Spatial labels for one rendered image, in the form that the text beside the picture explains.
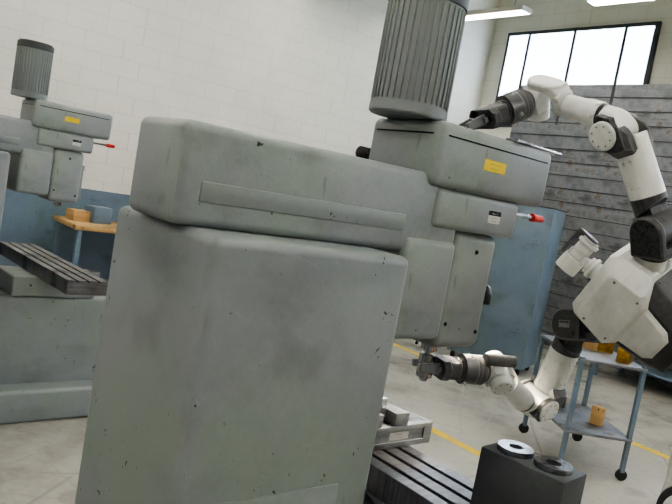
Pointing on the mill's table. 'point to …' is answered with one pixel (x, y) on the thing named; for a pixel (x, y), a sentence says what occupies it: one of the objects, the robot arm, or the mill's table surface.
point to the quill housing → (464, 291)
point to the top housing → (463, 159)
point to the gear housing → (473, 213)
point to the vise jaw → (396, 415)
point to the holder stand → (524, 477)
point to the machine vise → (391, 438)
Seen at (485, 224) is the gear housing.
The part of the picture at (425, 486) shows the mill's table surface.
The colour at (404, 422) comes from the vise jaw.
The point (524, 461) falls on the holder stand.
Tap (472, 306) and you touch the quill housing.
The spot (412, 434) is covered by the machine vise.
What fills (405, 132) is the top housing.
